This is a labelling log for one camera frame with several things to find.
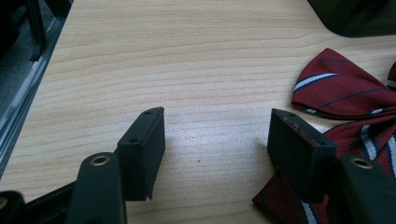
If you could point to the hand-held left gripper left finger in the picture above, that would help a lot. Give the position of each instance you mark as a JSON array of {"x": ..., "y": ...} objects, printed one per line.
[{"x": 141, "y": 161}]

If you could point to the dark container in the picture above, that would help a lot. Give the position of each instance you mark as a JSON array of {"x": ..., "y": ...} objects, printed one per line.
[{"x": 358, "y": 17}]

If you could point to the grey metal rail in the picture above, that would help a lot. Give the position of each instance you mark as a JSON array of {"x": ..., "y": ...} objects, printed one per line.
[{"x": 29, "y": 84}]

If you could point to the black metal stand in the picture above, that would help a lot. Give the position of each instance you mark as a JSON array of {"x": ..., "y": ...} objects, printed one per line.
[{"x": 36, "y": 34}]

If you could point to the red striped bow tie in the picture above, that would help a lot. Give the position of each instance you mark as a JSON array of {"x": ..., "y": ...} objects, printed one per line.
[{"x": 339, "y": 90}]

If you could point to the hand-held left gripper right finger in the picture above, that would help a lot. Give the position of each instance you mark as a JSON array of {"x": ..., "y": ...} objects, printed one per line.
[{"x": 299, "y": 155}]

